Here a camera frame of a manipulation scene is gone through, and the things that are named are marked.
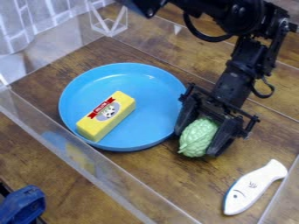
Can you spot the white wooden fish toy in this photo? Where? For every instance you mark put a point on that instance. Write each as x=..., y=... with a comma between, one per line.
x=248, y=188

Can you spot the clear acrylic enclosure wall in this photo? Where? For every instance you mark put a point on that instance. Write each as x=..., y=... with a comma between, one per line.
x=151, y=186

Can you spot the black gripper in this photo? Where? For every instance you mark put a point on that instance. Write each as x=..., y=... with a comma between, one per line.
x=220, y=104

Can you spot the white grid cloth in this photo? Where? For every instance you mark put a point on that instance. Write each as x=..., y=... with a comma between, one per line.
x=24, y=18

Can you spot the blue clamp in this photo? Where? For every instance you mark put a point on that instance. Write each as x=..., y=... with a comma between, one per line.
x=23, y=206

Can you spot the yellow butter block toy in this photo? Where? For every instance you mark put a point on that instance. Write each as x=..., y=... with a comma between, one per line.
x=105, y=116

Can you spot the blue round plate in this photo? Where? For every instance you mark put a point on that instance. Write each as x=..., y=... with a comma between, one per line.
x=147, y=108

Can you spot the green bitter gourd toy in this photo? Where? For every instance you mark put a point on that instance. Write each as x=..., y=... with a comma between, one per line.
x=196, y=136

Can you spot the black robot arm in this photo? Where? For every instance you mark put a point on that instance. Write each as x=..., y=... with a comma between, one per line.
x=258, y=22

